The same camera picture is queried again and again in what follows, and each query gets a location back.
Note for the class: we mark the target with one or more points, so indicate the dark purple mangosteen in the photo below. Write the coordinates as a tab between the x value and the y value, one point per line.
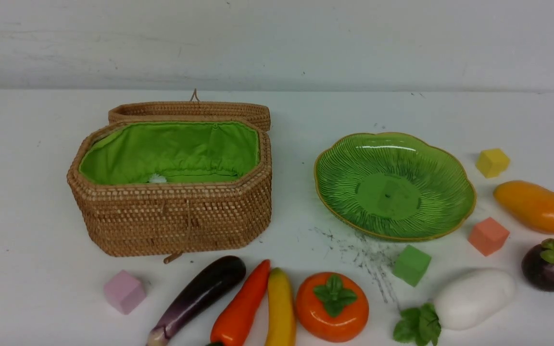
538	266

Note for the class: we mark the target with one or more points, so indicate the orange yellow mango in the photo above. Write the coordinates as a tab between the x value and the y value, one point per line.
530	204

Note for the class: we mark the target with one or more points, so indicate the white radish with leaves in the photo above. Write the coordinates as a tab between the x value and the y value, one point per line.
464	303

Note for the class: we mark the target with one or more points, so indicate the orange red carrot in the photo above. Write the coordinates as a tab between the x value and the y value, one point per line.
234	324

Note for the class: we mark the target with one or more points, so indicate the yellow banana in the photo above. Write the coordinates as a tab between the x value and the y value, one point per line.
282	325

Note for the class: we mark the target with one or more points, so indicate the woven wicker basket green lining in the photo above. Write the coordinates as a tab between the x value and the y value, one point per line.
174	177

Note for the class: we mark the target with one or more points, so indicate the yellow foam cube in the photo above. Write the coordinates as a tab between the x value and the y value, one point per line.
492	162

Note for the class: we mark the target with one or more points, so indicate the green glass leaf plate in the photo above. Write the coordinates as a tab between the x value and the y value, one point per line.
394	186

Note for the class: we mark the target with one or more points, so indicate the green foam cube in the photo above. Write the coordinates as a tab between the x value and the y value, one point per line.
411	265

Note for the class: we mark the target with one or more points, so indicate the salmon orange foam cube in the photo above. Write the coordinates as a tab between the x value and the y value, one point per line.
488	236

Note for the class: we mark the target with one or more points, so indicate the purple eggplant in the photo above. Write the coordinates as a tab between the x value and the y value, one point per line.
208	286

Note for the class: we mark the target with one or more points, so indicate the orange persimmon green leaf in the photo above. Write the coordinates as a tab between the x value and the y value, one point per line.
332	307

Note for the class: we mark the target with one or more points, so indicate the pink foam cube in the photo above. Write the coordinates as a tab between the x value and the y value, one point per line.
124	292

